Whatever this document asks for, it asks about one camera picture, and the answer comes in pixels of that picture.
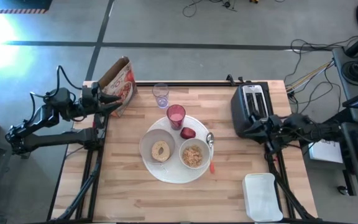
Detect clear glass tumbler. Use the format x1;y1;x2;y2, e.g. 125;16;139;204
152;82;170;109

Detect black diagonal stand bar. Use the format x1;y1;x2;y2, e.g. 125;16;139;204
300;107;354;147

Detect red plastic tumbler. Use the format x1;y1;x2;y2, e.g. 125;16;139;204
166;104;186;131

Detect black coiled cable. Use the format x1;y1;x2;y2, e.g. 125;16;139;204
341;60;358;83

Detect red apple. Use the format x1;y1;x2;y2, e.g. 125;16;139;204
180;126;197;140

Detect orange-handled metal spoon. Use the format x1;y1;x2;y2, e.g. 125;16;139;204
206;132;216;174

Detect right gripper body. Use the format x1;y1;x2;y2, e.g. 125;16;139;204
258;113;283;142

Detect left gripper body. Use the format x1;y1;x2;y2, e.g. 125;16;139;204
81;81;103;118

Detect black chrome-top toaster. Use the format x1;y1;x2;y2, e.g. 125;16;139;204
230;83;275;139

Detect black metal table frame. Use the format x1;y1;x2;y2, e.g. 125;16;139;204
47;73;319;224

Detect white round woven placemat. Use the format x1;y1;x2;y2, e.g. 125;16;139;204
144;114;214;184

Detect black floor cable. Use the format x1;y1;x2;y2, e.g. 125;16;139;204
181;0;239;18

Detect cereal pieces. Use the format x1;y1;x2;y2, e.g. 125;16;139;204
182;144;203;168

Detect bagel half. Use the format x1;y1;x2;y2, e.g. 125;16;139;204
150;140;171;163

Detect beige round plate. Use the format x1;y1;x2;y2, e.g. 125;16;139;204
139;128;176;165

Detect white ceramic bowl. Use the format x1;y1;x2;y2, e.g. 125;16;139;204
178;138;211;170

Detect tangled yellow and black cables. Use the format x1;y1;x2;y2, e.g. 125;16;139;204
283;35;358;121

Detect pumpkin cereal box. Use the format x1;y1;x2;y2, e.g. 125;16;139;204
98;55;138;118

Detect white paper sheet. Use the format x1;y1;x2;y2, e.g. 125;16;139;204
308;139;344;164

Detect white rectangular tray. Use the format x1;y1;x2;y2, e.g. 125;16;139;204
242;172;284;222

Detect gray metal stand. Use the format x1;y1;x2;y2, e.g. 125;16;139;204
0;133;32;224

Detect black mat with hazard stripe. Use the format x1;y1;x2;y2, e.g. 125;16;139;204
0;0;53;14

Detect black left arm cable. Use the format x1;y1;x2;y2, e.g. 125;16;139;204
29;65;83;100

